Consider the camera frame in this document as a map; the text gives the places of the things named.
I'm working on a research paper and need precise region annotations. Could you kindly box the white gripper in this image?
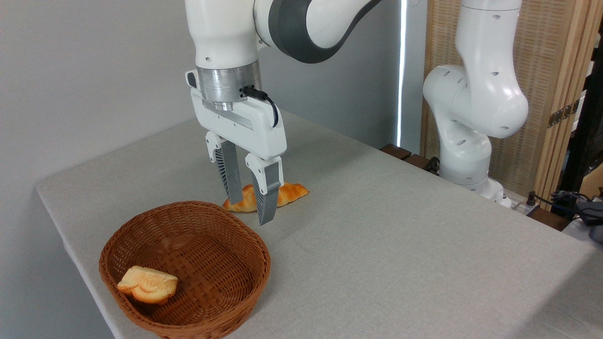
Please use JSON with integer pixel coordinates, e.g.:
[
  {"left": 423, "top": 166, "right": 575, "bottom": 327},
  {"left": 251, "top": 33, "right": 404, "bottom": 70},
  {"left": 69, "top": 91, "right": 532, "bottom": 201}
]
[{"left": 186, "top": 70, "right": 287, "bottom": 226}]

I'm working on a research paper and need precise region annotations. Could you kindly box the long twisted golden bread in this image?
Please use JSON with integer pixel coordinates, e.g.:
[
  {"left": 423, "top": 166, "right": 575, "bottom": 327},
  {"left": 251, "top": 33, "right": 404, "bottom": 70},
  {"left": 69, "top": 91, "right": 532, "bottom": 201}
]
[{"left": 223, "top": 183, "right": 310, "bottom": 213}]

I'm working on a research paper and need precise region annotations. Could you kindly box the brown woven wicker basket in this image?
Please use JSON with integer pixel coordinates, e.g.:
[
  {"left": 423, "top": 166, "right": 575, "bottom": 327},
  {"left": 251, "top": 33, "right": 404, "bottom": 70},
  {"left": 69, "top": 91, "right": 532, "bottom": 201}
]
[{"left": 99, "top": 201, "right": 271, "bottom": 339}]

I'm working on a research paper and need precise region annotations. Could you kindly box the pale folded bread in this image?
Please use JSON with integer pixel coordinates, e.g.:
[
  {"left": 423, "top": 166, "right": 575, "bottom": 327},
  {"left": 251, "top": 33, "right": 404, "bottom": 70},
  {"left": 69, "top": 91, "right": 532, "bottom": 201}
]
[{"left": 117, "top": 266, "right": 179, "bottom": 305}]

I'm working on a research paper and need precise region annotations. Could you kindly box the grey tablecloth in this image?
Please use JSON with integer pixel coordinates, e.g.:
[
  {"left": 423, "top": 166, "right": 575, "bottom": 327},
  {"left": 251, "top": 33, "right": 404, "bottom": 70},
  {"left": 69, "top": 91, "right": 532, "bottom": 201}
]
[{"left": 36, "top": 111, "right": 603, "bottom": 339}]

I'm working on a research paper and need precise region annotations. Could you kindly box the brass screen hinge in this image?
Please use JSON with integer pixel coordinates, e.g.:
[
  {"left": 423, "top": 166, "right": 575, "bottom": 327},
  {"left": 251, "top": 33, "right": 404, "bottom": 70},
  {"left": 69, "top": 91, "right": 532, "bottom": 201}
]
[{"left": 548, "top": 100, "right": 580, "bottom": 129}]

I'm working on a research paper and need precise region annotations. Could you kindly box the bamboo folding screen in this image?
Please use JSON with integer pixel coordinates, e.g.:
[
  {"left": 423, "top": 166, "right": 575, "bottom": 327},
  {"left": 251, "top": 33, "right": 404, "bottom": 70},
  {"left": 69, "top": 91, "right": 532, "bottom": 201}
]
[{"left": 421, "top": 0, "right": 603, "bottom": 198}]

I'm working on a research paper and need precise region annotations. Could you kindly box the black power adapter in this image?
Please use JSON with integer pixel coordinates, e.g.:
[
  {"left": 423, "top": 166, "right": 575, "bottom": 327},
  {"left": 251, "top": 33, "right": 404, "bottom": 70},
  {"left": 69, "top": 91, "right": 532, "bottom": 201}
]
[{"left": 576, "top": 200, "right": 603, "bottom": 243}]

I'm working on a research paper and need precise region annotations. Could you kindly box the brown cardboard box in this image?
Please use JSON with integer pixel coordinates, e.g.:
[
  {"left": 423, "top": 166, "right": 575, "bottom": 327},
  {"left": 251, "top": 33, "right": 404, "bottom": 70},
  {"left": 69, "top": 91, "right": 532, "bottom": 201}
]
[{"left": 579, "top": 162, "right": 603, "bottom": 198}]

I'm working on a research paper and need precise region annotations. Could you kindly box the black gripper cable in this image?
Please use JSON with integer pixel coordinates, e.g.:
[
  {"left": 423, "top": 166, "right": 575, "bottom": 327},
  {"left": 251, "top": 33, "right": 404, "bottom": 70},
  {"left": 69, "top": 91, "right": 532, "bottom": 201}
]
[{"left": 240, "top": 86, "right": 279, "bottom": 128}]

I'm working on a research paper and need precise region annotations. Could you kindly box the black floor cable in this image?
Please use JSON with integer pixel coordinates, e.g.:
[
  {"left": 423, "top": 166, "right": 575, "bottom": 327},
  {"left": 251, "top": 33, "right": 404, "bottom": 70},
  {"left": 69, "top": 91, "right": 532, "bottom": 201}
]
[{"left": 524, "top": 190, "right": 582, "bottom": 218}]

